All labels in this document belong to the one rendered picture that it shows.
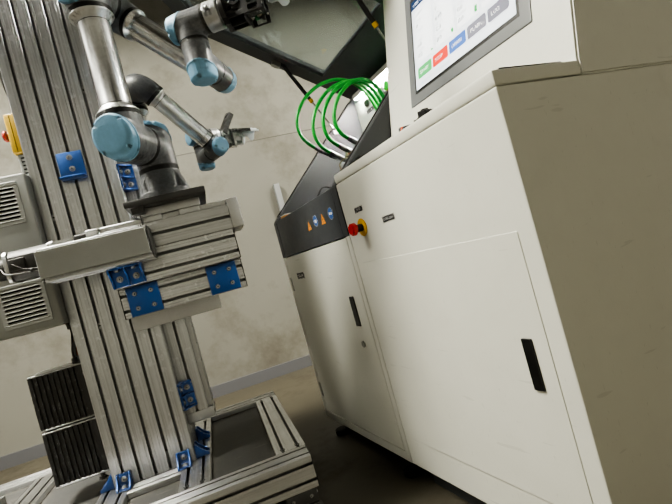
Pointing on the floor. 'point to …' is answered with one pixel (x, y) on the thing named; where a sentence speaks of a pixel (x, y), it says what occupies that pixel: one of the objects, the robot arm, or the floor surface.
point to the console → (532, 263)
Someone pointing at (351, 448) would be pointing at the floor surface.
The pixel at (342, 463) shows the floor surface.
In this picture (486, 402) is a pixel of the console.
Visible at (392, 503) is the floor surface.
